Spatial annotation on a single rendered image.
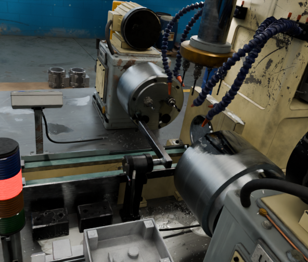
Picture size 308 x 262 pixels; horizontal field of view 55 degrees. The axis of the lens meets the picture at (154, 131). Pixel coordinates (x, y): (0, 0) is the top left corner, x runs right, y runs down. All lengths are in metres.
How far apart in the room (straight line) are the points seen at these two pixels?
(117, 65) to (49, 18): 5.22
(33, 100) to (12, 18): 5.36
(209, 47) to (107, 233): 0.60
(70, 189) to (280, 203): 0.60
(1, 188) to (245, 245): 0.45
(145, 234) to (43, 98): 0.72
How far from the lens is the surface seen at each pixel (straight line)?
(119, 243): 0.53
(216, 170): 0.72
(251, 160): 0.73
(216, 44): 0.91
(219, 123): 1.01
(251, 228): 0.58
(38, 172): 1.02
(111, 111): 1.41
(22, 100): 1.11
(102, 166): 1.05
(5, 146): 0.56
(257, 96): 1.06
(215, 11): 0.90
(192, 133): 1.15
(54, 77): 3.53
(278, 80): 0.99
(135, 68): 1.26
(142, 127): 1.04
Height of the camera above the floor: 1.52
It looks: 29 degrees down
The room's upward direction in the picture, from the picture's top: 10 degrees clockwise
